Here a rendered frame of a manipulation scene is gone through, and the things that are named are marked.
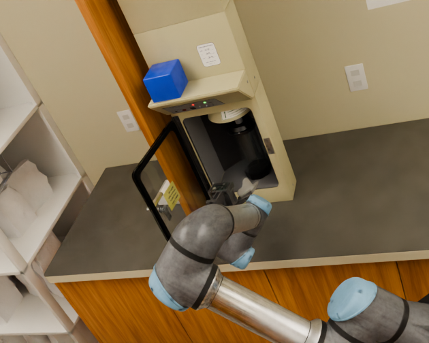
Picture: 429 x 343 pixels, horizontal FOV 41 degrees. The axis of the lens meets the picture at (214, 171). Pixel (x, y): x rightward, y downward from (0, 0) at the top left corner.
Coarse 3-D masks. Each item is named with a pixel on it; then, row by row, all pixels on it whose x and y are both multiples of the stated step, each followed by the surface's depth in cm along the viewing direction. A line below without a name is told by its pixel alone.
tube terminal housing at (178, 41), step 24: (192, 24) 178; (216, 24) 176; (240, 24) 185; (144, 48) 187; (168, 48) 185; (192, 48) 183; (216, 48) 181; (240, 48) 182; (192, 72) 189; (216, 72) 187; (264, 96) 199; (264, 120) 195; (192, 144) 209; (264, 144) 201; (288, 168) 215; (264, 192) 216; (288, 192) 213
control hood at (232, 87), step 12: (240, 72) 183; (192, 84) 188; (204, 84) 185; (216, 84) 182; (228, 84) 179; (240, 84) 178; (192, 96) 182; (204, 96) 180; (216, 96) 180; (228, 96) 181; (240, 96) 182; (252, 96) 187; (156, 108) 189
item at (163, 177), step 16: (176, 144) 203; (160, 160) 194; (176, 160) 202; (144, 176) 186; (160, 176) 194; (176, 176) 202; (192, 176) 211; (160, 192) 194; (176, 192) 202; (192, 192) 211; (176, 208) 202; (192, 208) 211; (176, 224) 202
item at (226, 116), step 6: (240, 108) 200; (246, 108) 200; (210, 114) 204; (216, 114) 202; (222, 114) 200; (228, 114) 199; (234, 114) 199; (240, 114) 200; (210, 120) 205; (216, 120) 202; (222, 120) 201; (228, 120) 200
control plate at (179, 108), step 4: (208, 100) 184; (212, 100) 184; (216, 100) 185; (184, 104) 187; (188, 104) 187; (196, 104) 188; (200, 104) 188; (204, 104) 188; (208, 104) 189; (216, 104) 190; (220, 104) 190; (164, 108) 190; (168, 108) 190; (172, 108) 190; (176, 108) 191; (180, 108) 191; (184, 108) 192; (188, 108) 192; (196, 108) 193; (200, 108) 194; (172, 112) 196; (176, 112) 196
